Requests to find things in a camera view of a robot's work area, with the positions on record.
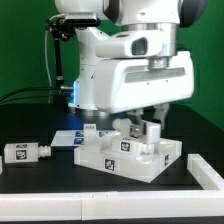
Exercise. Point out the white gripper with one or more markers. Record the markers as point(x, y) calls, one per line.
point(123, 85)

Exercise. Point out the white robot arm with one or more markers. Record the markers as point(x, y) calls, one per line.
point(166, 16)

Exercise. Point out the white tag sheet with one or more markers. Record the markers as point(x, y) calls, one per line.
point(69, 138)

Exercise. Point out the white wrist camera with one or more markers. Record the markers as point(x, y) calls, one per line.
point(131, 44)

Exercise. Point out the white L-shaped fence wall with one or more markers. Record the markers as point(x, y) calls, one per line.
point(207, 201)

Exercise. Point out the black camera on stand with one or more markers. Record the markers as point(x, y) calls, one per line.
point(63, 27)

